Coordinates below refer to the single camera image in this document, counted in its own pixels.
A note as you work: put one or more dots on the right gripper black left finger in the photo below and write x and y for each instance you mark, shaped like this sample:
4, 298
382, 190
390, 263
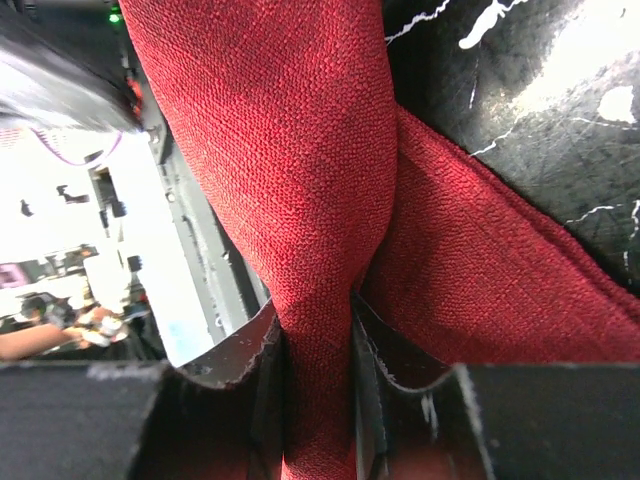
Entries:
219, 417

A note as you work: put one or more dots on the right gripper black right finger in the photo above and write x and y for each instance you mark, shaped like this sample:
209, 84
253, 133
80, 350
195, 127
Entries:
417, 418

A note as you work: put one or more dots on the dark red cloth napkin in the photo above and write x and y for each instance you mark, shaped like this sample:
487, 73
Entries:
285, 113

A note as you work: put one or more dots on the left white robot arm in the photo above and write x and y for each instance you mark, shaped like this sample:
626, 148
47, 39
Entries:
66, 64

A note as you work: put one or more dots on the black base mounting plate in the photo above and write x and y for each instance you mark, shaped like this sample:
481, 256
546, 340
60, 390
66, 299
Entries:
229, 291

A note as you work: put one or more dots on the person in background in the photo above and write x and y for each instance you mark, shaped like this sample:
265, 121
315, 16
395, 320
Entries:
54, 331

